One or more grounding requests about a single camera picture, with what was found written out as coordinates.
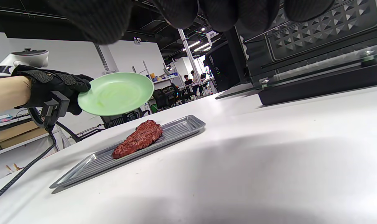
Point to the grey handheld controller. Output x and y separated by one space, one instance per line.
23 59

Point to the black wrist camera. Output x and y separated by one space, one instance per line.
56 107

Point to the white pillar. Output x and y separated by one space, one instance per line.
188 56

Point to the black computer tower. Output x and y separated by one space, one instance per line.
214 68

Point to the person's left hand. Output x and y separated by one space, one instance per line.
51 82

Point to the person's left forearm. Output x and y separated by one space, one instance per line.
8 93

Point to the person's right hand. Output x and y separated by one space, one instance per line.
238 15

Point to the metal baking tray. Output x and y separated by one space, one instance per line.
176 130

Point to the cardboard box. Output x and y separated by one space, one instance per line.
17 133

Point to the black mesh office chair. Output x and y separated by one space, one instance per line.
126 118

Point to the green plate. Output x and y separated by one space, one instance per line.
117 93

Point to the red toaster oven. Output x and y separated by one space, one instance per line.
315 81

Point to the brown steak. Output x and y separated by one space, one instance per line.
138 138

